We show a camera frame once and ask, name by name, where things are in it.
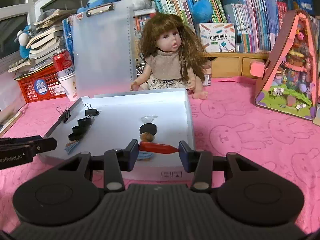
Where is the red plastic basket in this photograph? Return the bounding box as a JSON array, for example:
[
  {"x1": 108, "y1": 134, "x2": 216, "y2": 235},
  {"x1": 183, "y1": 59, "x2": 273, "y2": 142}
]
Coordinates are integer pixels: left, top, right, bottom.
[{"x1": 16, "y1": 64, "x2": 67, "y2": 103}]

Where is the brown haired doll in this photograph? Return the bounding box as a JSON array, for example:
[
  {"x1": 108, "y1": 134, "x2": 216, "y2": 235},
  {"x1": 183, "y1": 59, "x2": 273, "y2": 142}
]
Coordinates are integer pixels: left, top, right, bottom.
[{"x1": 130, "y1": 13, "x2": 208, "y2": 100}]

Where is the black round cap large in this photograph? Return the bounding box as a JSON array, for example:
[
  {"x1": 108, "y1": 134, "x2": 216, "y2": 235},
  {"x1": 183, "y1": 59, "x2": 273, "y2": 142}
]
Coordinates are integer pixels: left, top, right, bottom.
[{"x1": 68, "y1": 126, "x2": 88, "y2": 141}]

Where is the white paper cup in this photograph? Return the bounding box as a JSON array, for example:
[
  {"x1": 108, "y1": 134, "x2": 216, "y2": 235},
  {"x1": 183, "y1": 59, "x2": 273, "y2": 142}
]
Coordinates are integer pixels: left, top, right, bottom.
[{"x1": 58, "y1": 72, "x2": 78, "y2": 101}]

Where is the small bottle beside doll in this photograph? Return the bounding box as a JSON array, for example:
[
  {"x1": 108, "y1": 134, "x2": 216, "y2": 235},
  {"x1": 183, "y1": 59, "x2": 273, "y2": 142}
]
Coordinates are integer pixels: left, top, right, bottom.
[{"x1": 203, "y1": 65, "x2": 212, "y2": 87}]

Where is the binder clip on box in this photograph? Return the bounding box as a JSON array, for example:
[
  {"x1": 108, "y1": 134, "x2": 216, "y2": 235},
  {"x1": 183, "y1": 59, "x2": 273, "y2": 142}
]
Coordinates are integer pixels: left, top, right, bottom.
[{"x1": 56, "y1": 106, "x2": 71, "y2": 124}]

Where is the black binder clip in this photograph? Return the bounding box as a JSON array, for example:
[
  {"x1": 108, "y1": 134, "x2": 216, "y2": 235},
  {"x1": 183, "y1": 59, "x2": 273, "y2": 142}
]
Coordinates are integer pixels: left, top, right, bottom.
[{"x1": 85, "y1": 103, "x2": 100, "y2": 116}]

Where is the red toy sausage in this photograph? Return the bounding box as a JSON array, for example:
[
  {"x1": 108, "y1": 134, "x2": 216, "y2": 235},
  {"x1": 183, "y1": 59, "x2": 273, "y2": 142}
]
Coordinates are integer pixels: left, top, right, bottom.
[{"x1": 139, "y1": 141, "x2": 179, "y2": 154}]

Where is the red soda can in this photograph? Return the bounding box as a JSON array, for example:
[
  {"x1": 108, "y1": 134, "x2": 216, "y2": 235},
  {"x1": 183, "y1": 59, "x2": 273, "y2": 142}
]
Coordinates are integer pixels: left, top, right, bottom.
[{"x1": 53, "y1": 49, "x2": 75, "y2": 78}]

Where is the black round cap small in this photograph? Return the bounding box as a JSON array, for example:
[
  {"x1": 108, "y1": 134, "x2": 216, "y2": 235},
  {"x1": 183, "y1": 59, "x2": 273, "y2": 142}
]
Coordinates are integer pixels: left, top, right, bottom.
[{"x1": 78, "y1": 117, "x2": 92, "y2": 127}]

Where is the stack of books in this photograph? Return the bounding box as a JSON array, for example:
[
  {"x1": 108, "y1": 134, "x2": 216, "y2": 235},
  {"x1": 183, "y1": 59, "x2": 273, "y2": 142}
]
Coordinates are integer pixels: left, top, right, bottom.
[{"x1": 8, "y1": 9, "x2": 76, "y2": 73}]

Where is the grey cardboard box tray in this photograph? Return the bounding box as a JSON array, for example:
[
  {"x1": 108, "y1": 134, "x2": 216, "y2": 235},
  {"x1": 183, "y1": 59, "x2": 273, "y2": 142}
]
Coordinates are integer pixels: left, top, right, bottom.
[{"x1": 40, "y1": 88, "x2": 195, "y2": 166}]

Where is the row of shelf books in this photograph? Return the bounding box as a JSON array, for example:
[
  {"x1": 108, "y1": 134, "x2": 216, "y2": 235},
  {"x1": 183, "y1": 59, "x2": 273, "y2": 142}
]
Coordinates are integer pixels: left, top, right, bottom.
[{"x1": 136, "y1": 0, "x2": 287, "y2": 53}]

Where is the white label sticker box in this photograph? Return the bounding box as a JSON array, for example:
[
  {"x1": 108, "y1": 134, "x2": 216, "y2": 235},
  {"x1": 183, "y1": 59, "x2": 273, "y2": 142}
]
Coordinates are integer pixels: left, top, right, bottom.
[{"x1": 199, "y1": 23, "x2": 236, "y2": 53}]

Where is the wooden drawer unit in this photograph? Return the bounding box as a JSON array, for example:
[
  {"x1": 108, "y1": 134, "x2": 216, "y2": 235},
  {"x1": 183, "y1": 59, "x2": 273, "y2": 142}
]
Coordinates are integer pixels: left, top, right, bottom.
[{"x1": 205, "y1": 53, "x2": 268, "y2": 79}]

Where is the blue plush toy left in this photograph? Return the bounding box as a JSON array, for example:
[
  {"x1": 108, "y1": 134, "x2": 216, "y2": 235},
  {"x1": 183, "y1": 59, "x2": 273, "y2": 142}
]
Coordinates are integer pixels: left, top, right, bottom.
[{"x1": 14, "y1": 25, "x2": 30, "y2": 59}]

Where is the black round disc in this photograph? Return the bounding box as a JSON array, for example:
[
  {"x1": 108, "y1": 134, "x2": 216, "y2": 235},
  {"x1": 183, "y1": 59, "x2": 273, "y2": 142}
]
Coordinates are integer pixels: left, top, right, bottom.
[{"x1": 139, "y1": 123, "x2": 157, "y2": 135}]

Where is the translucent plastic clipboard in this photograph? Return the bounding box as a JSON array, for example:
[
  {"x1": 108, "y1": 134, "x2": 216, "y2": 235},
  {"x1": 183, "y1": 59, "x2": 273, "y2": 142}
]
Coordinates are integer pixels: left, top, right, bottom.
[{"x1": 72, "y1": 1, "x2": 136, "y2": 97}]

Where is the pink triangular toy house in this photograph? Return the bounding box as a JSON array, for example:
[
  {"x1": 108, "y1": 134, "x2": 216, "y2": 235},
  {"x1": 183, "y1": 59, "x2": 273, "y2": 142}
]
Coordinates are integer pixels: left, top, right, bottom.
[{"x1": 250, "y1": 9, "x2": 318, "y2": 120}]

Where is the pink bunny towel mat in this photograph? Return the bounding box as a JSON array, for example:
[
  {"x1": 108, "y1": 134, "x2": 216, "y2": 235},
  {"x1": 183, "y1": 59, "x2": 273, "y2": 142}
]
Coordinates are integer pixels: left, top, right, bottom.
[{"x1": 1, "y1": 77, "x2": 319, "y2": 233}]

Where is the clear plastic cup lid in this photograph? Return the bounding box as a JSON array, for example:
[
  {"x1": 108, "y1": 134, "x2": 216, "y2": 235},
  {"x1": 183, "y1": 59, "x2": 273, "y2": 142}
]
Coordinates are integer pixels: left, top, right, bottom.
[{"x1": 140, "y1": 115, "x2": 157, "y2": 124}]

